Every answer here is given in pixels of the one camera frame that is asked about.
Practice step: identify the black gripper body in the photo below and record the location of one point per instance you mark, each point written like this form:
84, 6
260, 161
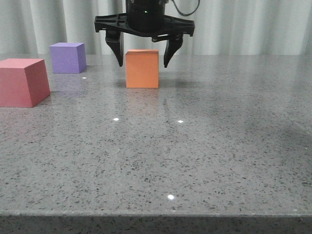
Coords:
145, 18

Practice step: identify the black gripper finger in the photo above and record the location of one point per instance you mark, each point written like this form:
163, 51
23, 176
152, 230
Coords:
114, 39
173, 44

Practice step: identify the orange foam cube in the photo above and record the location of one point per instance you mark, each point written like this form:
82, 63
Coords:
142, 68

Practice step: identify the purple foam cube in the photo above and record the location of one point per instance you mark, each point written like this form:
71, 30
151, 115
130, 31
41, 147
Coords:
68, 58

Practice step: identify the pale green curtain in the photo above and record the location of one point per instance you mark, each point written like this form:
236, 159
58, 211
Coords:
222, 27

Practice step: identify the red foam cube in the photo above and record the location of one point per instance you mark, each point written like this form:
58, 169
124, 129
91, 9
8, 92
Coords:
23, 82

